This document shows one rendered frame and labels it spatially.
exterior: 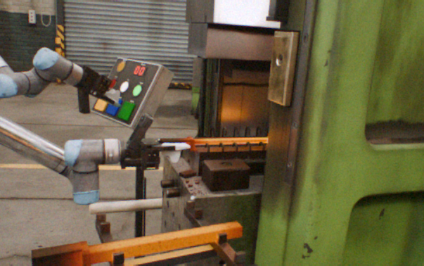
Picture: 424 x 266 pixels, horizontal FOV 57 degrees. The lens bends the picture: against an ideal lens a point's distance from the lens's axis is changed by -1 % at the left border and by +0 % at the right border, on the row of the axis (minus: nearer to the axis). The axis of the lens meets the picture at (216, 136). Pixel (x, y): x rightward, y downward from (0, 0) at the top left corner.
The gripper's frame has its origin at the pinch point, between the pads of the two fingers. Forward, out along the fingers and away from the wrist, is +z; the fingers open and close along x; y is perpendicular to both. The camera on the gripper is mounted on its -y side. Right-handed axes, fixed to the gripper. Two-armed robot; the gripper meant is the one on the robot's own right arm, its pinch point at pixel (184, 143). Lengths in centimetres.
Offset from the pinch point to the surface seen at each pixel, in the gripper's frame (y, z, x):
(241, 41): -32.2, 13.3, 7.5
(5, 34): 2, -183, -843
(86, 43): 11, -17, -808
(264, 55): -28.7, 21.0, 7.5
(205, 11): -39.7, 2.7, 5.2
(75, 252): 5, -32, 50
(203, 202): 10.2, 0.2, 22.0
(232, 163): 2.0, 10.4, 15.3
